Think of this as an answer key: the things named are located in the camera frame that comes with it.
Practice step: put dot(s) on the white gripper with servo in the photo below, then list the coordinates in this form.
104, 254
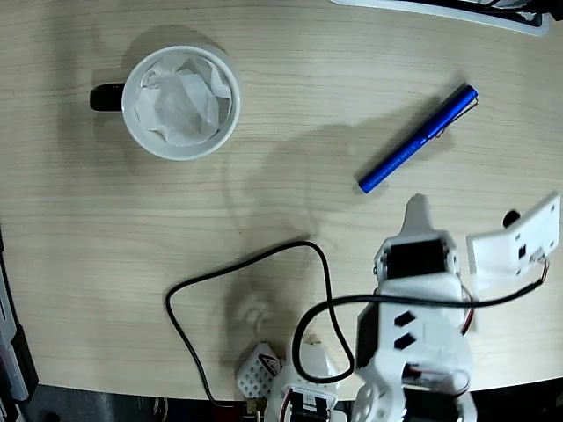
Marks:
413, 260

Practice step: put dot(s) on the blue pen with metal clip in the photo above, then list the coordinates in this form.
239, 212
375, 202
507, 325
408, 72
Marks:
418, 138

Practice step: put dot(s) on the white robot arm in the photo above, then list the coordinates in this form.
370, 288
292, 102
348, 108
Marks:
422, 343

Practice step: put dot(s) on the crumpled white tissue paper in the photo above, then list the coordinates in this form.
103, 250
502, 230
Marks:
180, 105

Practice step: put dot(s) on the black block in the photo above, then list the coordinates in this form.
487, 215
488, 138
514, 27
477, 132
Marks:
26, 365

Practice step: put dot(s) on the grey metal bar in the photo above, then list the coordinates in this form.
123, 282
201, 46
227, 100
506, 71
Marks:
9, 343

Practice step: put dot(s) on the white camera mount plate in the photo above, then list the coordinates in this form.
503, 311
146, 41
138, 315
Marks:
497, 255

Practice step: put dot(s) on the black camera lens module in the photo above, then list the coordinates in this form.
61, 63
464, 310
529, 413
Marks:
510, 218

